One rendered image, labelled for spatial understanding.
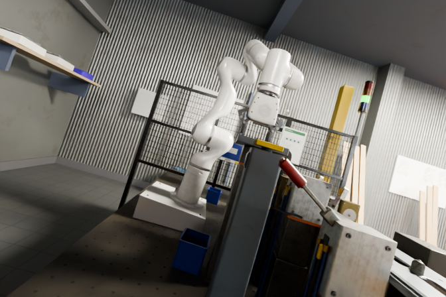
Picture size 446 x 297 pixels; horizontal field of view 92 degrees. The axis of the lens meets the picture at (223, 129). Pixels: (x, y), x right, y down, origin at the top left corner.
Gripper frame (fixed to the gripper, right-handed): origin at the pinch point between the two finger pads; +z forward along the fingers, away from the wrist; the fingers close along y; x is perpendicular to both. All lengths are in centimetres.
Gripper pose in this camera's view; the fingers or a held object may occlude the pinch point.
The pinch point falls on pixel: (255, 136)
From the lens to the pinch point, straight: 76.5
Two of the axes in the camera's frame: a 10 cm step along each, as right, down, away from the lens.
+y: 9.5, 3.0, 1.0
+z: -2.9, 9.5, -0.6
